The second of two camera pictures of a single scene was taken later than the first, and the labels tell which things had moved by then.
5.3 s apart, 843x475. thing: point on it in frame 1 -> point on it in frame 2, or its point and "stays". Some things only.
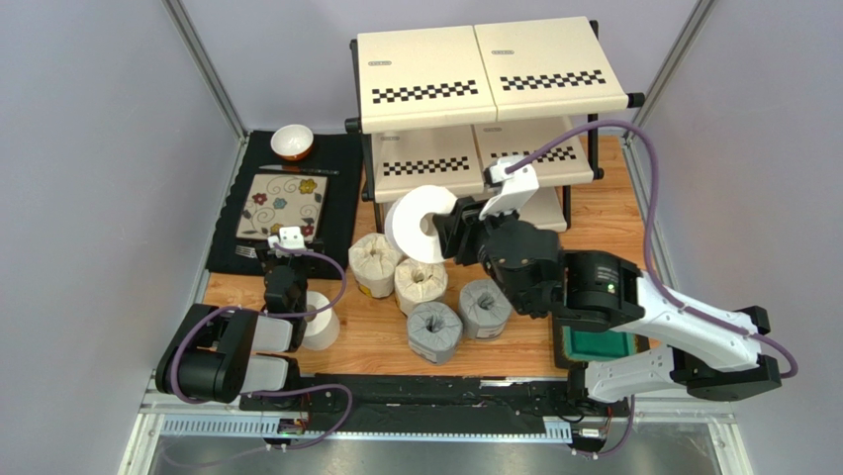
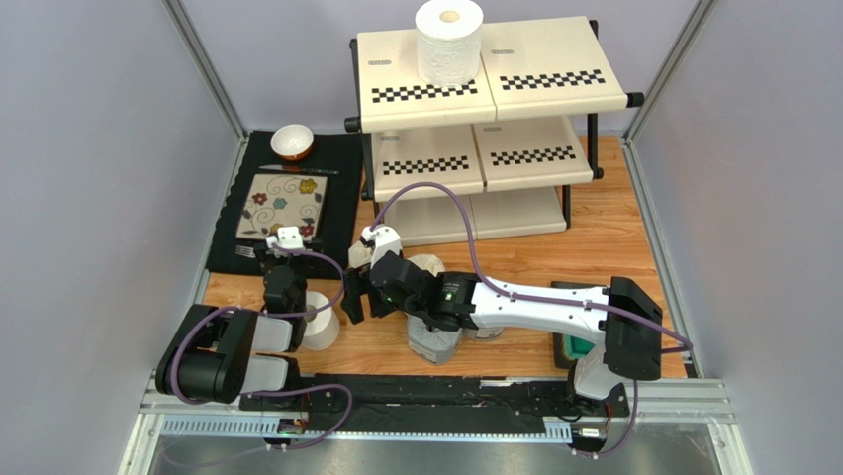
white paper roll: [323, 330] stays
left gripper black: [269, 258] stays
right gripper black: [455, 229] -> [359, 289]
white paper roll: [404, 217] -> [448, 43]
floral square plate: [275, 201] stays
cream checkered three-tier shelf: [438, 105] stays
